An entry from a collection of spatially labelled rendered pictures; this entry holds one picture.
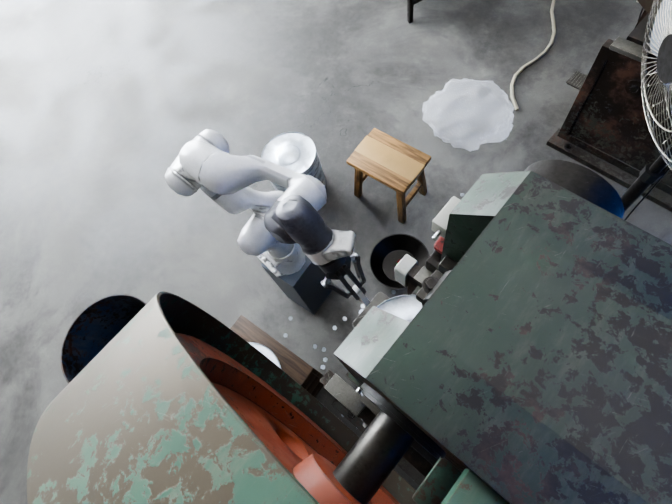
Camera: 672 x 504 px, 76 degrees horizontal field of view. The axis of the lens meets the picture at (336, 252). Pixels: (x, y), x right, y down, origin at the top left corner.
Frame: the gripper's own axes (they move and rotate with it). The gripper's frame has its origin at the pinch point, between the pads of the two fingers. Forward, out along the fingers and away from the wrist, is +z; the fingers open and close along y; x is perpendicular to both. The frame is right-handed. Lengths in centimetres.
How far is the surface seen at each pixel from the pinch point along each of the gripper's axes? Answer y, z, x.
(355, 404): 23.7, 29.5, 5.5
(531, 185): -26, -42, 46
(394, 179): -53, 34, -71
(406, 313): -7.1, 15.8, 3.7
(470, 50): -163, 49, -135
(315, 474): 26, -33, 50
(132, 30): -19, -51, -316
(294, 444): 31.8, -16.4, 32.2
